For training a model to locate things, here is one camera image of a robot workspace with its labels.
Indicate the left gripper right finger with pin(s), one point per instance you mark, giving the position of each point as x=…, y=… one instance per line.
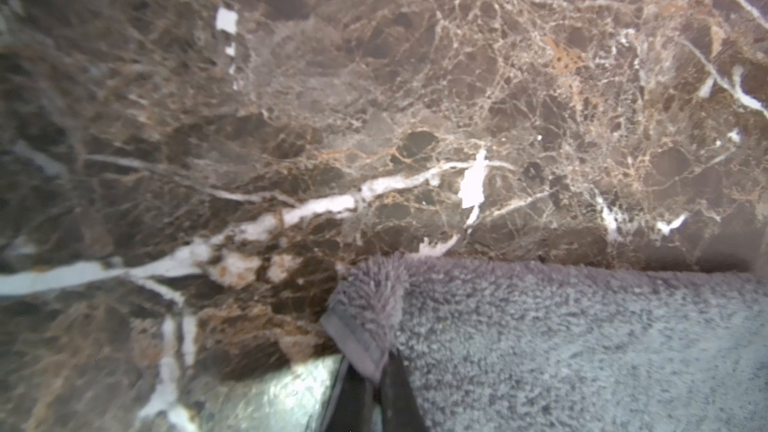
x=400, y=411

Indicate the grey terry towel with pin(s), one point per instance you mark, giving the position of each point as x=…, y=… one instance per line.
x=527, y=346

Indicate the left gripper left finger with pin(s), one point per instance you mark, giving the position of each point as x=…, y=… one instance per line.
x=350, y=404

